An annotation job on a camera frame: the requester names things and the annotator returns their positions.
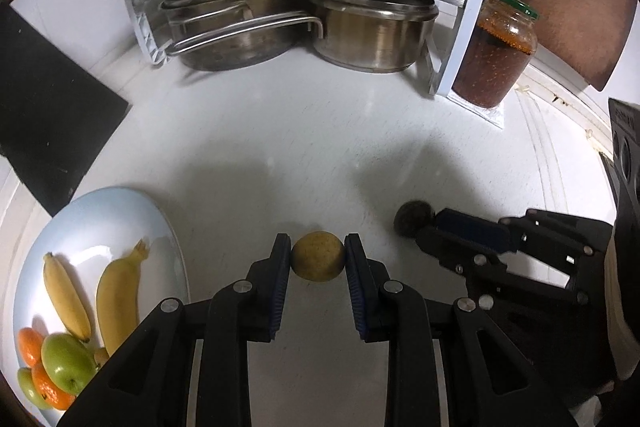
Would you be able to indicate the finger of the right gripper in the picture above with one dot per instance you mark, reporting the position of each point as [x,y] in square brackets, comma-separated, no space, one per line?
[545,221]
[465,244]

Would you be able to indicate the light blue oval plate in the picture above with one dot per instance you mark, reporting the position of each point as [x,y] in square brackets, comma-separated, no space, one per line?
[88,234]

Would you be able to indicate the orange mandarin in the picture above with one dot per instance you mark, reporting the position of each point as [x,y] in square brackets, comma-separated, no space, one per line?
[50,394]
[29,343]

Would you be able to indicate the black knife block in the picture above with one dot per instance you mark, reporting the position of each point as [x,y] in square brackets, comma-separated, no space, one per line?
[55,116]

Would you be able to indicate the small yellow banana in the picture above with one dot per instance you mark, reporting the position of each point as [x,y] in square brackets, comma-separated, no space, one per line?
[65,299]

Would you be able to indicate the white folded napkin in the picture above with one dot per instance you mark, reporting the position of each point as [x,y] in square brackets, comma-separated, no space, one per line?
[494,116]

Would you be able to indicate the right hand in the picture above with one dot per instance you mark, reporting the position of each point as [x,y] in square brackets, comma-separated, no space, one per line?
[623,343]

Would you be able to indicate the green apple with stem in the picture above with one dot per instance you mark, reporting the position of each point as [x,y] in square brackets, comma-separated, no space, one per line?
[68,362]

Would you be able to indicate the small stainless steel pot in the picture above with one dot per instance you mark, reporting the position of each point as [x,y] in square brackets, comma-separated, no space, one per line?
[379,36]

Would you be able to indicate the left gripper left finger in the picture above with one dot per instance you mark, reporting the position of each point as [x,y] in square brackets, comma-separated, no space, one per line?
[190,354]

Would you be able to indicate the large yellow banana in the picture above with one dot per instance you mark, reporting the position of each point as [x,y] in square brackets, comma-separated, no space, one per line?
[117,297]

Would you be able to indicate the large stainless steel pot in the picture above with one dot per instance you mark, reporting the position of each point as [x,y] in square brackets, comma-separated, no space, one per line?
[216,35]

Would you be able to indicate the glass jar red sauce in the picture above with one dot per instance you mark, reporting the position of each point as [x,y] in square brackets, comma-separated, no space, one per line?
[502,44]

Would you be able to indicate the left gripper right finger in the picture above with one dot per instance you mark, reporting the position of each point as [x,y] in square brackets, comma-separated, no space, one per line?
[448,363]

